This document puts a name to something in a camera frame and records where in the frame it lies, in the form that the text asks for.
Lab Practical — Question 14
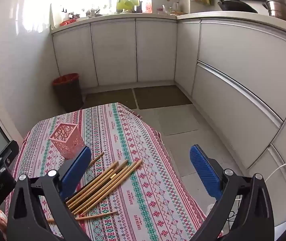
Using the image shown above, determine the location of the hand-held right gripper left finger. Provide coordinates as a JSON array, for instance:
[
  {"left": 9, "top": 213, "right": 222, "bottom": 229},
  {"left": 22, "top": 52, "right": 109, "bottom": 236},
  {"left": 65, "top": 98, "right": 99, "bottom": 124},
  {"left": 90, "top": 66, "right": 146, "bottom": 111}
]
[{"left": 6, "top": 146, "right": 92, "bottom": 241}]

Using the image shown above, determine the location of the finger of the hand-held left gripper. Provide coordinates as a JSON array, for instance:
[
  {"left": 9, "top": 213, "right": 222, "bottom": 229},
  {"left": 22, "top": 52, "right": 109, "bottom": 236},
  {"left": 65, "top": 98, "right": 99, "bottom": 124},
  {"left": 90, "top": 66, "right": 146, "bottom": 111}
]
[{"left": 0, "top": 140, "right": 20, "bottom": 179}]

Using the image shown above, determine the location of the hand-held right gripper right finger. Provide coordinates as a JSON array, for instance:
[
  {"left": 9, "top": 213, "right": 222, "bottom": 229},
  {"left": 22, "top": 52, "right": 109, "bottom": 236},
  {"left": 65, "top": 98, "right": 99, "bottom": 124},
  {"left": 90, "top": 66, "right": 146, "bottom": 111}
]
[{"left": 189, "top": 144, "right": 275, "bottom": 241}]

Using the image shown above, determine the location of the pink lattice utensil holder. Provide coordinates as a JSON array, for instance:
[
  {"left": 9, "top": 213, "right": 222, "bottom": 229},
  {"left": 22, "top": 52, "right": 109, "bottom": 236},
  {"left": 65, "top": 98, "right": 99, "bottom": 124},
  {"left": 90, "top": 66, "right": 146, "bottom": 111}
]
[{"left": 49, "top": 123, "right": 86, "bottom": 160}]

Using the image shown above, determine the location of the bunch of wooden chopsticks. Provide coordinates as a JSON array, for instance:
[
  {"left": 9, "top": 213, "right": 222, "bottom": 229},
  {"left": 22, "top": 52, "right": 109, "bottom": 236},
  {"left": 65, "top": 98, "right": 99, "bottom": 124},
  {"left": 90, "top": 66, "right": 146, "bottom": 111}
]
[{"left": 46, "top": 159, "right": 143, "bottom": 223}]

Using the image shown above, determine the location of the patterned striped tablecloth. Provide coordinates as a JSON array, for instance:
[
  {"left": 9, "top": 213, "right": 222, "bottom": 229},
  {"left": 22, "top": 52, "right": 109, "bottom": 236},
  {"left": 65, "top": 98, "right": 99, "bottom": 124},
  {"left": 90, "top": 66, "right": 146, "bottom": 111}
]
[{"left": 5, "top": 102, "right": 208, "bottom": 241}]

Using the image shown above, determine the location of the dark bin with red liner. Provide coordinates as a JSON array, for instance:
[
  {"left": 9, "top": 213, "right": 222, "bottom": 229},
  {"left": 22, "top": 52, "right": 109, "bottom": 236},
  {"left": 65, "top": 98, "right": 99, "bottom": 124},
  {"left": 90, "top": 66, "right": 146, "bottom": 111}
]
[{"left": 52, "top": 73, "right": 84, "bottom": 111}]

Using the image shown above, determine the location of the dark floor mat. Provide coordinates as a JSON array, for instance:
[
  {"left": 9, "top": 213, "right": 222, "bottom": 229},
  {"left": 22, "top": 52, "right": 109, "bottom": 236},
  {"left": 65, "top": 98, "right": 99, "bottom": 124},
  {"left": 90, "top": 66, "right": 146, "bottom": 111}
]
[
  {"left": 84, "top": 88, "right": 138, "bottom": 109},
  {"left": 133, "top": 85, "right": 192, "bottom": 109}
]

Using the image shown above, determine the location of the white kitchen cabinet with drawers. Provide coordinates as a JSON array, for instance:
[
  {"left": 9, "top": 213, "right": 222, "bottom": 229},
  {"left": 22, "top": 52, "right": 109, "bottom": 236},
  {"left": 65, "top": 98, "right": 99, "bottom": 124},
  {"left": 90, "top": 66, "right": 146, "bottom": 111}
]
[{"left": 174, "top": 19, "right": 286, "bottom": 229}]

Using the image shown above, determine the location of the white kitchen cabinet with doors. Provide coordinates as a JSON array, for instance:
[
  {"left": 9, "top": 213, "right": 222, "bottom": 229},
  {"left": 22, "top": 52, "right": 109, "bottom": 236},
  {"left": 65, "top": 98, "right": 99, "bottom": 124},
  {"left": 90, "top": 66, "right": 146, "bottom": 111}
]
[{"left": 52, "top": 17, "right": 178, "bottom": 89}]

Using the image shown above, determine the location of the red plastic basket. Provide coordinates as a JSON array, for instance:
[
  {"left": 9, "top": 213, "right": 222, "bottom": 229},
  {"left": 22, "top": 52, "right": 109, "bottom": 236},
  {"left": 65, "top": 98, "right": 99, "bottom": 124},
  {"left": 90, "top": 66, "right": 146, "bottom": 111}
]
[{"left": 59, "top": 19, "right": 77, "bottom": 27}]

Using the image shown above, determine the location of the white kitchen countertop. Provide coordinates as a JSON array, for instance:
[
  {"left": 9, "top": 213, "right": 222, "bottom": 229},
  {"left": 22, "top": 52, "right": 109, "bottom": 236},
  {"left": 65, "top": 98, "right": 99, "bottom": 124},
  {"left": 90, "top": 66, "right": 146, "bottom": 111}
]
[{"left": 50, "top": 11, "right": 286, "bottom": 42}]

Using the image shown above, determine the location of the black wok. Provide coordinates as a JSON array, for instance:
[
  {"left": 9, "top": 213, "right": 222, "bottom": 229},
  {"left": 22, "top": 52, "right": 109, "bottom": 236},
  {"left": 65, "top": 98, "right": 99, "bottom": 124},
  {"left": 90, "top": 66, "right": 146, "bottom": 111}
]
[{"left": 202, "top": 0, "right": 259, "bottom": 14}]

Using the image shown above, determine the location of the white cable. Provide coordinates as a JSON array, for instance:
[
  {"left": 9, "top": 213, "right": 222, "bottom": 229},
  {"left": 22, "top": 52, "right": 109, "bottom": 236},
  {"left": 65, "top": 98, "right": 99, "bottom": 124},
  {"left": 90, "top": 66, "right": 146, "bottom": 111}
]
[{"left": 268, "top": 152, "right": 286, "bottom": 181}]

